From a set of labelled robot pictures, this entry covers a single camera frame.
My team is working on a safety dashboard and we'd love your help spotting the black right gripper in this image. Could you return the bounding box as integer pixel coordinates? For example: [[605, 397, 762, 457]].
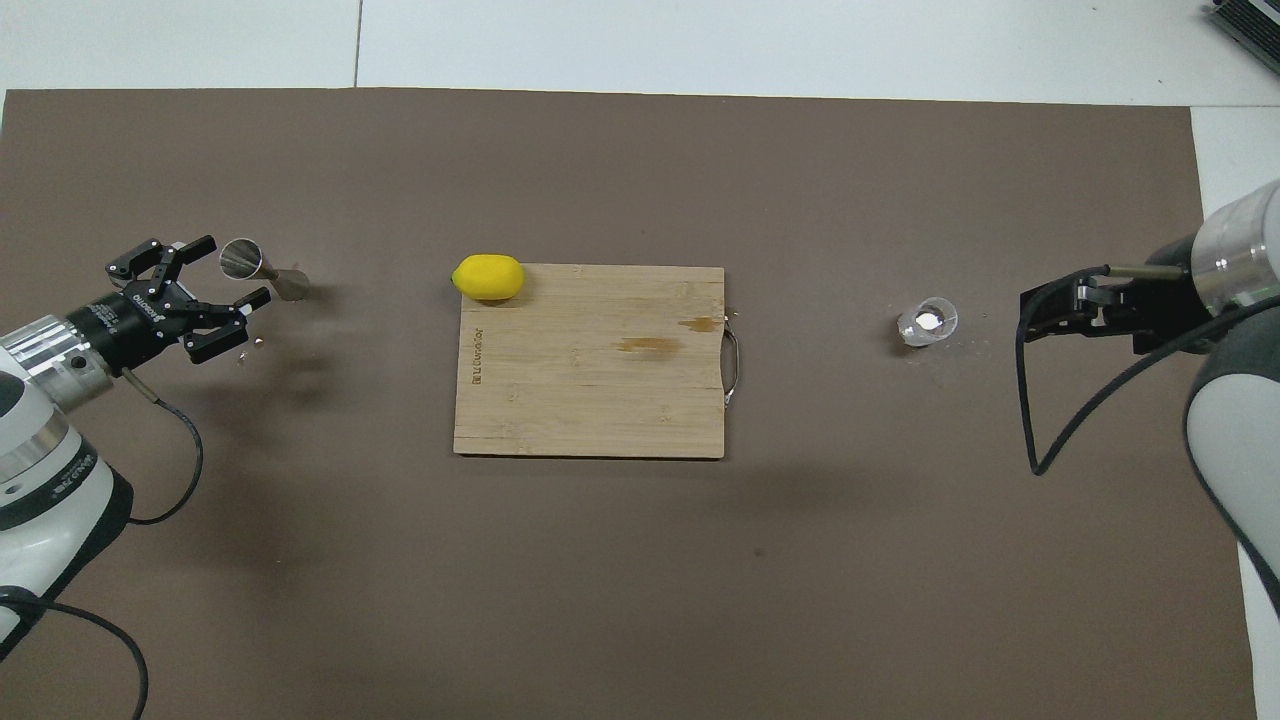
[[1020, 265, 1211, 353]]

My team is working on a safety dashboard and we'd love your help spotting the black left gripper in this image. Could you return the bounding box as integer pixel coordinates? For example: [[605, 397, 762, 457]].
[[65, 236, 272, 376]]

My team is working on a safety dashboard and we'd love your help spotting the steel cocktail jigger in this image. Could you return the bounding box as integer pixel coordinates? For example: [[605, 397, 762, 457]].
[[219, 238, 310, 302]]

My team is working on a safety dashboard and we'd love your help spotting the small clear glass cup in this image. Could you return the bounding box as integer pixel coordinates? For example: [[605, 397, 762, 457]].
[[897, 296, 959, 348]]

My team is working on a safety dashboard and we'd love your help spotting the yellow lemon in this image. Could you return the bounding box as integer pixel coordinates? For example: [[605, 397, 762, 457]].
[[451, 254, 526, 303]]

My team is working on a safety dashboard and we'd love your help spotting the gray ridged device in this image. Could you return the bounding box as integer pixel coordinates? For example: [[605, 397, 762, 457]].
[[1205, 0, 1280, 76]]

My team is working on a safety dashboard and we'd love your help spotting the wooden cutting board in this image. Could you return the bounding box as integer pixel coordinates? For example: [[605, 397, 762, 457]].
[[453, 263, 741, 460]]

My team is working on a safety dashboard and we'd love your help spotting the brown table mat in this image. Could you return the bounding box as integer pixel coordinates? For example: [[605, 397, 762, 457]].
[[0, 88, 1257, 720]]

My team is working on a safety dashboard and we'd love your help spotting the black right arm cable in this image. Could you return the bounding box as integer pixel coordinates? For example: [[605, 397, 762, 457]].
[[1017, 263, 1280, 476]]

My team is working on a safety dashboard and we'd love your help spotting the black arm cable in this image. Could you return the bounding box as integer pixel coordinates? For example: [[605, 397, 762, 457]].
[[0, 368, 204, 720], [1017, 263, 1280, 476]]

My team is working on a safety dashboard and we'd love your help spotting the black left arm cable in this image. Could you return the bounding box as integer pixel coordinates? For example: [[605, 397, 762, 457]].
[[0, 368, 204, 720]]

